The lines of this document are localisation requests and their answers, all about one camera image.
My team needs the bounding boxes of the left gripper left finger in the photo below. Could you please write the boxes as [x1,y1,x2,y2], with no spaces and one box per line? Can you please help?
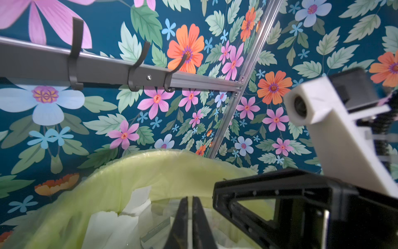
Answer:
[164,197,189,249]

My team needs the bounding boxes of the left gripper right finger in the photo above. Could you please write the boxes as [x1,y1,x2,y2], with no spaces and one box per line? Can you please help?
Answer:
[192,197,218,249]

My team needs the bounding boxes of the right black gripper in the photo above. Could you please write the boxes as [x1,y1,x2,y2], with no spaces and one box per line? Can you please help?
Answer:
[212,169,398,249]

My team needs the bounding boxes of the shredded paper scraps in bin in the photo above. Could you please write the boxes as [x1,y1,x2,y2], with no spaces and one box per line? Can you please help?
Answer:
[82,186,181,249]

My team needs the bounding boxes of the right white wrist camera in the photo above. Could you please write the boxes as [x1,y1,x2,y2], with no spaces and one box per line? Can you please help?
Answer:
[284,67,398,198]

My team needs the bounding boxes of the black wall hook rail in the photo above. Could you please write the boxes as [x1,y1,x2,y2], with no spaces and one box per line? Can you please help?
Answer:
[1,18,242,92]

